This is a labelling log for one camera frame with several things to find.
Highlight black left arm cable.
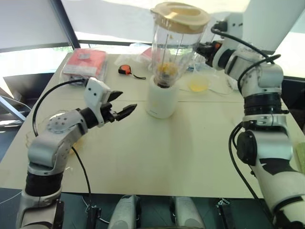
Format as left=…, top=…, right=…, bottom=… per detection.
left=32, top=78, right=93, bottom=215

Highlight orange black tape measure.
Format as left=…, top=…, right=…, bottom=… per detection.
left=118, top=64, right=147, bottom=80

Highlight light green object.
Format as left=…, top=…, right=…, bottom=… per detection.
left=295, top=140, right=305, bottom=173

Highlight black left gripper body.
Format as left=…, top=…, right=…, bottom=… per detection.
left=100, top=102, right=119, bottom=124

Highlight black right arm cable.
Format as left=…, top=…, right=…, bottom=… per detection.
left=211, top=21, right=282, bottom=200

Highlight white blender base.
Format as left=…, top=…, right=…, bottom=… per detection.
left=145, top=75, right=180, bottom=120

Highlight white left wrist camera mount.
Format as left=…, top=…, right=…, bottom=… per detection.
left=84, top=77, right=112, bottom=126

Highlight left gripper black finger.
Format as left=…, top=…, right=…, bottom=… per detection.
left=108, top=90, right=124, bottom=103
left=116, top=103, right=138, bottom=121

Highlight beige blender lid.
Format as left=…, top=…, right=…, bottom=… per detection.
left=150, top=1, right=212, bottom=34

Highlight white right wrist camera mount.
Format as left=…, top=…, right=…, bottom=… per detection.
left=213, top=13, right=244, bottom=70

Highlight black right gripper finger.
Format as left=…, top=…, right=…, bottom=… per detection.
left=195, top=43, right=208, bottom=56

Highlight dark flat panel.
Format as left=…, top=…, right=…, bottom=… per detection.
left=1, top=72, right=56, bottom=108

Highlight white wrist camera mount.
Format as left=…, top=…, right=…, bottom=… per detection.
left=213, top=13, right=244, bottom=70
left=84, top=77, right=112, bottom=126

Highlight grey rounded shape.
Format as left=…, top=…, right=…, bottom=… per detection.
left=110, top=194, right=142, bottom=229
left=170, top=196, right=206, bottom=229

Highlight clear plastic bag red pack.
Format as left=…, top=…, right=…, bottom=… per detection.
left=114, top=42, right=154, bottom=70

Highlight clear blender jar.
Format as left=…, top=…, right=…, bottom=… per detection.
left=149, top=2, right=212, bottom=88

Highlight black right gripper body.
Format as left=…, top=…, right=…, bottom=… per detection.
left=203, top=41, right=221, bottom=68

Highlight red packs in plastic wrap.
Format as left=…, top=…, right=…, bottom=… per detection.
left=61, top=48, right=108, bottom=82

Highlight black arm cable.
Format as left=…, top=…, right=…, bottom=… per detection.
left=211, top=21, right=282, bottom=200
left=32, top=78, right=93, bottom=215

